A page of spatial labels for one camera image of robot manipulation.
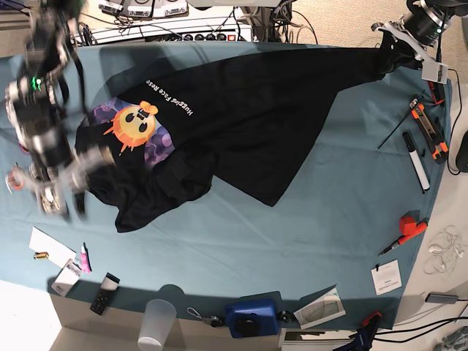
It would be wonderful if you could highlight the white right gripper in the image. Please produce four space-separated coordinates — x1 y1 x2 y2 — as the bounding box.
27 146 115 218

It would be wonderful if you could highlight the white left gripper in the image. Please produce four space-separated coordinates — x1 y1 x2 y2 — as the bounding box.
371 22 448 83

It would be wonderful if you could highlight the black printed t-shirt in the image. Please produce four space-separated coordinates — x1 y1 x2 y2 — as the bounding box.
75 35 411 233

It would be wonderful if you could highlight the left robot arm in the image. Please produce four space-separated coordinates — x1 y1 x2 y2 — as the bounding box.
371 1 455 84

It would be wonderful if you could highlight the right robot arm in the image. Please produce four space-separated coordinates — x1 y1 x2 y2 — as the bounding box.
5 1 114 218

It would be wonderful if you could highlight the red black tool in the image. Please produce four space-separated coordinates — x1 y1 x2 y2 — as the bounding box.
428 81 445 105

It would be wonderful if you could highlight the black zip tie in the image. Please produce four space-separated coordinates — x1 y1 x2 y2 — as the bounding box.
377 107 412 150

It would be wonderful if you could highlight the orange tape roll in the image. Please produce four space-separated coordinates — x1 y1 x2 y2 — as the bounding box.
5 165 25 192

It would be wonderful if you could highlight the white paper sheet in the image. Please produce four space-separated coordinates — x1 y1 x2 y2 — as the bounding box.
29 227 76 268

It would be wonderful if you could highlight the small brass battery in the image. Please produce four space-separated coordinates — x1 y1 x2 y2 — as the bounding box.
34 252 49 260

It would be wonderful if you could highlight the orange black utility knife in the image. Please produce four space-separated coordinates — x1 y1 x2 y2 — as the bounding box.
409 97 449 165

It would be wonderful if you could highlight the pink glue tube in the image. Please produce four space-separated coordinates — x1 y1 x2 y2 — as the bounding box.
80 243 92 273

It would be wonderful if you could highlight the white packaged card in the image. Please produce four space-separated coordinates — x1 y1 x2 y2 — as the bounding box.
51 260 83 297

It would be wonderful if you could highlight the white black marker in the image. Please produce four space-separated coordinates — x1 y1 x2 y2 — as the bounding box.
402 132 430 192

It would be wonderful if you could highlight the black white remote control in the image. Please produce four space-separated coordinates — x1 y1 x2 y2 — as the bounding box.
90 273 120 315

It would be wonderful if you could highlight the orange plastic block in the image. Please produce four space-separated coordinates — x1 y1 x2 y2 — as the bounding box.
399 214 428 242

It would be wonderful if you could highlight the teal table cloth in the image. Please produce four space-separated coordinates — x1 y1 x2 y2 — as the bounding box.
1 67 444 328

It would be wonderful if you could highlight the clear plastic cup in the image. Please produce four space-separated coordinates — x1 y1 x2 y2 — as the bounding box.
137 299 177 351

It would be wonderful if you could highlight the metal carabiner clip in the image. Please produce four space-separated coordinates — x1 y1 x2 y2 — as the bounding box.
186 307 226 328

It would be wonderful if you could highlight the white printed card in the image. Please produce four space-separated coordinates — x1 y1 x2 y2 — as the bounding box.
371 260 402 295

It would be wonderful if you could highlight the white power strip red light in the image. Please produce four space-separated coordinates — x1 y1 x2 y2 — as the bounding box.
91 15 254 45

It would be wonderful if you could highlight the blue box device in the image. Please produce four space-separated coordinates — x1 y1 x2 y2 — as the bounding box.
224 298 279 339

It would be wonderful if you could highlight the white tangled cable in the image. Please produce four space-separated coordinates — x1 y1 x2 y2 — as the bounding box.
423 224 465 281

